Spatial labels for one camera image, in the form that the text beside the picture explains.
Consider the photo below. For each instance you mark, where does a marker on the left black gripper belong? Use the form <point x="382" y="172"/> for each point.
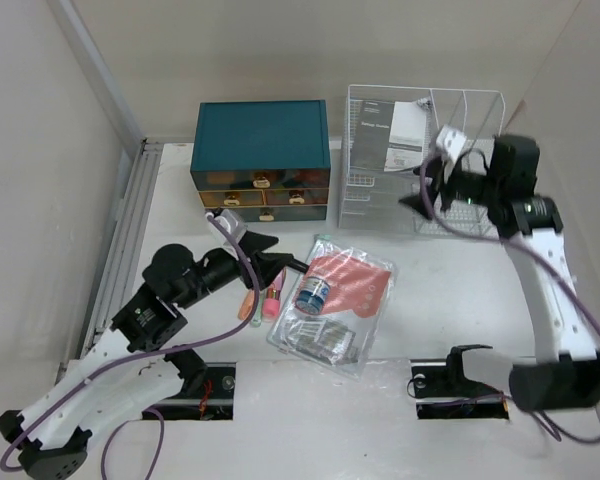
<point x="270" y="262"/>

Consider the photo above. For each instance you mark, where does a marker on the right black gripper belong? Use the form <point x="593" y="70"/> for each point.
<point x="436" y="171"/>

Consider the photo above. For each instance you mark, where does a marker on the grey setup guide booklet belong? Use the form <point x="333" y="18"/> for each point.
<point x="391" y="137"/>

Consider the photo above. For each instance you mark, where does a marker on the blue cleaning gel jar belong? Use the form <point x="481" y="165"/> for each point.
<point x="312" y="295"/>

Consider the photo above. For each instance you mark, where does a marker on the clear mesh zip pouch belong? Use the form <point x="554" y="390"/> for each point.
<point x="341" y="336"/>

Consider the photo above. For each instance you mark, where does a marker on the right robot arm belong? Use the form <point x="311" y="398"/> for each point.
<point x="565" y="372"/>

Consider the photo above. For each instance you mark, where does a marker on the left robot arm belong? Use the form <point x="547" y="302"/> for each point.
<point x="132" y="367"/>

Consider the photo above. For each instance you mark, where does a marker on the pink glue stick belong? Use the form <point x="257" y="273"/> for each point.
<point x="272" y="302"/>

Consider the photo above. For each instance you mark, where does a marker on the orange highlighter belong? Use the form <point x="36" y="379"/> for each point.
<point x="246" y="306"/>

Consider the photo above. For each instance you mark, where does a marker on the green highlighter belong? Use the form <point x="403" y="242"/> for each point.
<point x="257" y="318"/>

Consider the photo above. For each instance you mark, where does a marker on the teal drawer organizer box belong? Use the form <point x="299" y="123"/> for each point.
<point x="268" y="160"/>

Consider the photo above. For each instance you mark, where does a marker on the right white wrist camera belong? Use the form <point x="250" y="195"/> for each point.
<point x="450" y="141"/>

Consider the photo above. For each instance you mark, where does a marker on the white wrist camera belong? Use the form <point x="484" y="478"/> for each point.
<point x="227" y="227"/>
<point x="450" y="141"/>

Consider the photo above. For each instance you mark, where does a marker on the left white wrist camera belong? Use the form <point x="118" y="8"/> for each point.
<point x="227" y="227"/>

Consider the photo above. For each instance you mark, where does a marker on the white wire file rack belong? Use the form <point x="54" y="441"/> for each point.
<point x="369" y="200"/>

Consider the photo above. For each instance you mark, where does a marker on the aluminium frame rail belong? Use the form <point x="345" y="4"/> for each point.
<point x="114" y="278"/>

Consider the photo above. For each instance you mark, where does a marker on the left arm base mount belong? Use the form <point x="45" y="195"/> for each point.
<point x="213" y="400"/>

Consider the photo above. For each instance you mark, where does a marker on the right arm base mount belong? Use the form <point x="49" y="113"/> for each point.
<point x="439" y="396"/>

